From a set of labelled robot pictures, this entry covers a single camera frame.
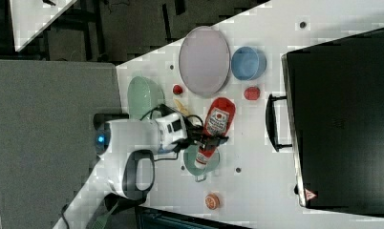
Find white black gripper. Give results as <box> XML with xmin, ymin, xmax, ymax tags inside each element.
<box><xmin>156</xmin><ymin>113</ymin><xmax>228</xmax><ymax>153</ymax></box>

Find red ketchup bottle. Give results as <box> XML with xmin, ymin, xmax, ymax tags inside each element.
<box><xmin>194</xmin><ymin>97</ymin><xmax>236</xmax><ymax>169</ymax></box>

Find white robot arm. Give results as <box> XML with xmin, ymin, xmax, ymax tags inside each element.
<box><xmin>53</xmin><ymin>111</ymin><xmax>228</xmax><ymax>229</ymax></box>

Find lilac round plate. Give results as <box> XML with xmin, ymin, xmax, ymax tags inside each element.
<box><xmin>179</xmin><ymin>26</ymin><xmax>230</xmax><ymax>97</ymax></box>

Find green metal mug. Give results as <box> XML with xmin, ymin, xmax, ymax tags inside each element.
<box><xmin>183</xmin><ymin>145</ymin><xmax>220</xmax><ymax>182</ymax></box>

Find peeled toy banana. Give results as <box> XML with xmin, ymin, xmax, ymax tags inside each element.
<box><xmin>174</xmin><ymin>99</ymin><xmax>190</xmax><ymax>116</ymax></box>

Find red toy strawberry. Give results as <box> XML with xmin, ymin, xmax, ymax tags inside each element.
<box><xmin>173</xmin><ymin>85</ymin><xmax>183</xmax><ymax>94</ymax></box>

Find red round toy fruit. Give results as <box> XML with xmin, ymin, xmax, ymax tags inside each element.
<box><xmin>244</xmin><ymin>86</ymin><xmax>261</xmax><ymax>101</ymax></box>

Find green perforated colander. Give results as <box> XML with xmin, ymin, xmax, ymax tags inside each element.
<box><xmin>127</xmin><ymin>76</ymin><xmax>165</xmax><ymax>119</ymax></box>

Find blue bowl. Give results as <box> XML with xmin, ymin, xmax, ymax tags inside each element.
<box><xmin>231</xmin><ymin>47</ymin><xmax>267</xmax><ymax>81</ymax></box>

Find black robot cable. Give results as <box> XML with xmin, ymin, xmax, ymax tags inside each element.
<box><xmin>59</xmin><ymin>103</ymin><xmax>204</xmax><ymax>229</ymax></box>

